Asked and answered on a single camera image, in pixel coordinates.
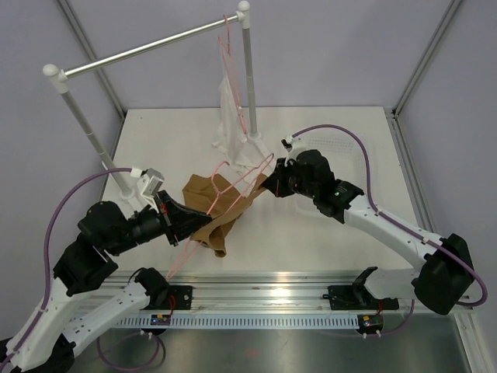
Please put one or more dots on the brown tank top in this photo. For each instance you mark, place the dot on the brown tank top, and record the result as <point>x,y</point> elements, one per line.
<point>199,194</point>

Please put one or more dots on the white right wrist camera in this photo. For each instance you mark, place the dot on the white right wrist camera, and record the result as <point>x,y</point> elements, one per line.
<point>294,146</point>

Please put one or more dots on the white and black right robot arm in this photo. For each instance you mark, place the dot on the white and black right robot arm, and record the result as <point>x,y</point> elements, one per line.
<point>441,268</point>

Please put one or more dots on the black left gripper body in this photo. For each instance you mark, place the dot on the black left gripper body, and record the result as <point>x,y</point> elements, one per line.
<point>161,217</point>

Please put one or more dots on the clear plastic basket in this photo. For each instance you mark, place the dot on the clear plastic basket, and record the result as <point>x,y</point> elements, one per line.
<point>347,155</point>

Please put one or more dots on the pink wire hanger with white top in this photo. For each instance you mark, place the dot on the pink wire hanger with white top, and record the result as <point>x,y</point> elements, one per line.
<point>230,70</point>

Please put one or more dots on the silver white clothes rack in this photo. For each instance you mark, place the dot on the silver white clothes rack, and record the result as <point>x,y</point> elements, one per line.
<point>59,77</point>

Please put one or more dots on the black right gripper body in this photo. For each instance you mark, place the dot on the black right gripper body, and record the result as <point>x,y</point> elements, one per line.
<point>293,183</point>

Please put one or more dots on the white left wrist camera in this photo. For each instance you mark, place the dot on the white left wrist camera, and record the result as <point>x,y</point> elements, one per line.
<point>148,184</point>

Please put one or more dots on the white tank top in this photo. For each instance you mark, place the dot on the white tank top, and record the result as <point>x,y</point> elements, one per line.
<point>242,152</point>

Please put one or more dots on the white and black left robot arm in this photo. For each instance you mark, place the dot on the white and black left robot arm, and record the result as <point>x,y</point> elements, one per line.
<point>53,337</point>

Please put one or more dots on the white slotted cable duct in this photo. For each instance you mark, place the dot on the white slotted cable duct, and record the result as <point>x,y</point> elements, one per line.
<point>240,321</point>

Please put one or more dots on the aluminium mounting rail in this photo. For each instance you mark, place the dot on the aluminium mounting rail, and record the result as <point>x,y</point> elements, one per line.
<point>262,292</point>

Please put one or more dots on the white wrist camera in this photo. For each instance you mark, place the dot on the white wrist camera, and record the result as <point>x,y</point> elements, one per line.
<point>294,146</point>
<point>148,184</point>

